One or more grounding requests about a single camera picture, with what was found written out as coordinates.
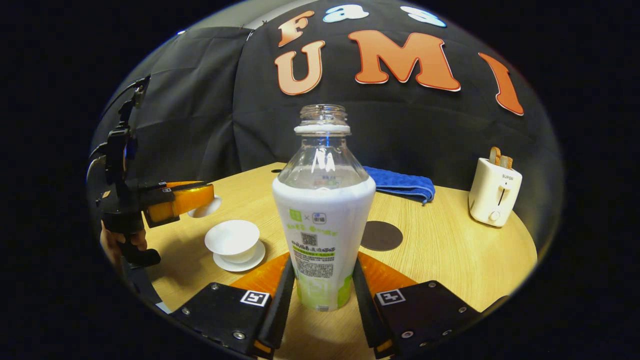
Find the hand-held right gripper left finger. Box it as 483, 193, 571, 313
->
170, 252, 296, 358

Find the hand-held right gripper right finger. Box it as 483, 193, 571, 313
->
351, 251, 483, 358

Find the white teacup lid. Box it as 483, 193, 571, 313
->
187, 195, 223, 219

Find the white teacup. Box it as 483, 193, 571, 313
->
204, 219, 261, 264

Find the dark round coaster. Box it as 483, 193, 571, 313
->
360, 221, 404, 252

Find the clear water bottle green label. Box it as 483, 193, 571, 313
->
271, 104, 377, 312

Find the white saucer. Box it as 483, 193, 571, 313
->
213, 240, 266, 273

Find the blue towel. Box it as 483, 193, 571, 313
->
362, 166, 436, 205

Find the white toaster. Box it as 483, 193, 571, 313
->
468, 157, 523, 228

